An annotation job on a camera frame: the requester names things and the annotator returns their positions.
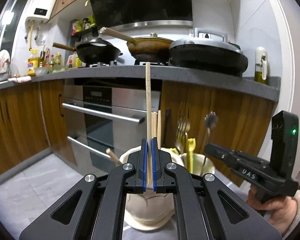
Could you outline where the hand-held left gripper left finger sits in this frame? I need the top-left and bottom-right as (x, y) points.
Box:
(19, 138), (148, 240)

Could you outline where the pink cloth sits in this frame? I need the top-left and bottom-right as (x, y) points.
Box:
(8, 76), (31, 84)

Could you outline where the black electric griddle pan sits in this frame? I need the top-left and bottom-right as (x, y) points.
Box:
(168, 27), (249, 77)

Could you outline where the silver metal fork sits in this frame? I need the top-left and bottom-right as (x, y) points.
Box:
(178, 102), (190, 125)

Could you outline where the white wall water heater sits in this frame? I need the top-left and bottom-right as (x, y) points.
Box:
(25, 0), (62, 23)

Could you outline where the stainless steel built-in oven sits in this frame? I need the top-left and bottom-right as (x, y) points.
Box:
(62, 79), (163, 167)

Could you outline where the gas stove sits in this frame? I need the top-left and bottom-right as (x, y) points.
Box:
(86, 60), (170, 68)

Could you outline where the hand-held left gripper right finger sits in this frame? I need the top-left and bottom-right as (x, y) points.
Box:
(151, 138), (282, 240)

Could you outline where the gold metal fork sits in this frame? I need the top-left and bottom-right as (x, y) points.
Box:
(177, 120), (191, 155)

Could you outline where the wooden spoon handle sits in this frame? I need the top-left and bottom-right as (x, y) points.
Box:
(106, 148), (122, 166)

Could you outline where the black range hood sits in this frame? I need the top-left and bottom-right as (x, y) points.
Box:
(86, 0), (193, 28)

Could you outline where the white oil dispenser bottle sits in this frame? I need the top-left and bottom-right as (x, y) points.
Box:
(254, 46), (268, 85)

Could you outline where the brown frying pan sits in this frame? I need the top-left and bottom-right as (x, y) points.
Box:
(99, 27), (176, 63)

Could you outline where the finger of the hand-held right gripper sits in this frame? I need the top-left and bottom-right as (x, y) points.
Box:
(204, 143), (240, 168)

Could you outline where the white floral ceramic utensil holder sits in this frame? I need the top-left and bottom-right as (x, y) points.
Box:
(119, 147), (216, 231)

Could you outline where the row of condiment bottles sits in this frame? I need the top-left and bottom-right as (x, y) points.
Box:
(39, 47), (82, 73)

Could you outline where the wooden kitchen base cabinet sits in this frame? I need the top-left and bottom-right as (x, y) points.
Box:
(0, 80), (77, 180)
(160, 81), (276, 187)

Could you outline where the yellow cooking oil bottle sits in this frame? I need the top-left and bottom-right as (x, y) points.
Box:
(28, 51), (40, 77)

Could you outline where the kitchen window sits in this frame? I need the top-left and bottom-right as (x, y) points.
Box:
(0, 0), (33, 63)

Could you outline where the grey kitchen countertop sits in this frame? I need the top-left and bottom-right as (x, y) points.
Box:
(0, 65), (281, 103)

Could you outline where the person's right hand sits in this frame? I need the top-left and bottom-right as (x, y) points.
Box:
(247, 187), (299, 234)

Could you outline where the wall spice rack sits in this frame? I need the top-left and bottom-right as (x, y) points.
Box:
(70, 19), (99, 43)

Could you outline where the black wok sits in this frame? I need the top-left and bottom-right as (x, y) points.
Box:
(52, 38), (123, 64)

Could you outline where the pale hanging towel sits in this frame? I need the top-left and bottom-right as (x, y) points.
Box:
(0, 50), (11, 73)

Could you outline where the grey plaid tablecloth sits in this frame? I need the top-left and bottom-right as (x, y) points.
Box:
(0, 174), (180, 240)

